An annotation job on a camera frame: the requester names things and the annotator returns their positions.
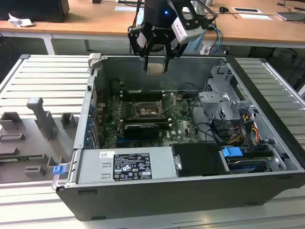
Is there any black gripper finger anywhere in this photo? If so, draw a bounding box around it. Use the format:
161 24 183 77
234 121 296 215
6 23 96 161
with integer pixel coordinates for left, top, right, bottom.
128 25 157 71
163 35 189 73

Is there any CPU with silver top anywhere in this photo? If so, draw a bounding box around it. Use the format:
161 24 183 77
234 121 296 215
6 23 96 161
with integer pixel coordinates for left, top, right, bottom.
147 62 166 75

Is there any metal socket cover frame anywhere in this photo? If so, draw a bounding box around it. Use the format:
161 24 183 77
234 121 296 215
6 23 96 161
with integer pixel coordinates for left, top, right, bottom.
158 92 179 114

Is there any black RAM slot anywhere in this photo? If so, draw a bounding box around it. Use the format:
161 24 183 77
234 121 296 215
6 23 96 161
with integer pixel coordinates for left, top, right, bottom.
122 116 172 123
122 121 173 127
122 90 165 96
122 94 165 102

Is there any CPU socket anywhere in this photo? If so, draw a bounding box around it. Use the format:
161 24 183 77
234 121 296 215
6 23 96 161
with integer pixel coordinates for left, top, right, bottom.
134 100 166 119

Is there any grey case latch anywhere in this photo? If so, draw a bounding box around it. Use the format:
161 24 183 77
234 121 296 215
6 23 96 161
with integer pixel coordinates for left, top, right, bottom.
87 52 103 70

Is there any silver metal drive cage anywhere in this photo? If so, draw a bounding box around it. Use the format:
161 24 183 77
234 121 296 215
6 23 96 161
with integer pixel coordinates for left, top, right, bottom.
198 64 258 123

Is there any wooden desk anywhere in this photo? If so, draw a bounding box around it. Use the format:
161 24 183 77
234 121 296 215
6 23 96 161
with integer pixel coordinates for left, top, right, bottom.
0 0 305 50

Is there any green motherboard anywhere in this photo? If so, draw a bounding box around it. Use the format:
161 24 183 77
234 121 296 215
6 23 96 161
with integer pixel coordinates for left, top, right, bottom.
96 92 203 149

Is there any black graphics card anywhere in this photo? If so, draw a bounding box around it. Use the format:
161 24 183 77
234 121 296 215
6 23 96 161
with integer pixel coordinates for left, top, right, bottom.
123 123 160 141

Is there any white paper sheet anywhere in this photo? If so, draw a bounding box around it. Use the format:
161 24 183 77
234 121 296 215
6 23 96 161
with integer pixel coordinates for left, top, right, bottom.
238 13 273 21

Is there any black monitor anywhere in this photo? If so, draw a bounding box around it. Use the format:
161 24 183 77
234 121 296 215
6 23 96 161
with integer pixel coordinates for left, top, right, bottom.
0 0 70 23

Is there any black plastic shroud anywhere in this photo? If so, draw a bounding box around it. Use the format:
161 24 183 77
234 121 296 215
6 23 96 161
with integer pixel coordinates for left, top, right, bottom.
171 142 231 177

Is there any blue disk carrier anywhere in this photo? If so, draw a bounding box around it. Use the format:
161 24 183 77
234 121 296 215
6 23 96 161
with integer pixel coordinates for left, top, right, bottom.
221 146 243 158

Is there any crumpled white paper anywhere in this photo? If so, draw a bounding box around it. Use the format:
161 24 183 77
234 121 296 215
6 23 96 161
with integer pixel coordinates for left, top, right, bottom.
8 13 34 29

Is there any grey laptop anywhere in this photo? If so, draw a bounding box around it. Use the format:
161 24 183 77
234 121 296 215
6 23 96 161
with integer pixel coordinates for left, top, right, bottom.
275 10 305 24

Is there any grey power supply unit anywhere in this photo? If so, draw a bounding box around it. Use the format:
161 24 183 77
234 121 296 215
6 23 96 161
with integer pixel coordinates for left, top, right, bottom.
76 146 179 185

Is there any hard disk drive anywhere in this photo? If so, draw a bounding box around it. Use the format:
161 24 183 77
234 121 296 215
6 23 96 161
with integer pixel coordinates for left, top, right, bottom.
225 155 270 174

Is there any grey parts rack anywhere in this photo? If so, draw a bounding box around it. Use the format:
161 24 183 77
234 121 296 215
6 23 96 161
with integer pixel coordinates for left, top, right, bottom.
0 97 81 184

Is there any blue case latch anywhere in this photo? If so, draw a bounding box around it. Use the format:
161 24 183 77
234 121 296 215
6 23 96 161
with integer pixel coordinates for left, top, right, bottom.
52 165 66 176

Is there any open black PC case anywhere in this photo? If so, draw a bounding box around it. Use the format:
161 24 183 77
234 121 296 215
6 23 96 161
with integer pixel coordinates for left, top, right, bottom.
55 52 305 221

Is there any green RAM stick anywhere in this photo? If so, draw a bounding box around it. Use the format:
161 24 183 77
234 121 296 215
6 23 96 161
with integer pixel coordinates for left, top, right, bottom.
0 155 45 160

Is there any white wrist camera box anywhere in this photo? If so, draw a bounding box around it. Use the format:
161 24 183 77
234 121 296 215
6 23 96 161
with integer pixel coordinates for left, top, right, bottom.
171 16 206 45

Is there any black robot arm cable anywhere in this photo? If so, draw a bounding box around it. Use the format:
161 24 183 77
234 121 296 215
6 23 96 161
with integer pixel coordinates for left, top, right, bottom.
132 0 144 27

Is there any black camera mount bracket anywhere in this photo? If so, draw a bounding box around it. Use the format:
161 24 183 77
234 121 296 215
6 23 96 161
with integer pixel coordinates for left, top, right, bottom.
177 0 218 31

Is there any thin black wire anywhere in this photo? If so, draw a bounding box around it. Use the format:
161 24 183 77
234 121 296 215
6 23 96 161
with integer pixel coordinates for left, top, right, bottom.
178 82 202 94

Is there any blue cable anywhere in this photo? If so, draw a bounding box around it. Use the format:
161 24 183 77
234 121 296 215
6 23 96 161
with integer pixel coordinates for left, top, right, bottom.
207 22 224 52

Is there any thick black wire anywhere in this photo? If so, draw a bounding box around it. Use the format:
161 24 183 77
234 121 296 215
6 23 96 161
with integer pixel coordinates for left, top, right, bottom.
190 122 224 145

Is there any yellow red orange wire bundle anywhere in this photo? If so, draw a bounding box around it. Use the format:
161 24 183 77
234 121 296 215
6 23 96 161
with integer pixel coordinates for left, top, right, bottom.
227 114 260 145

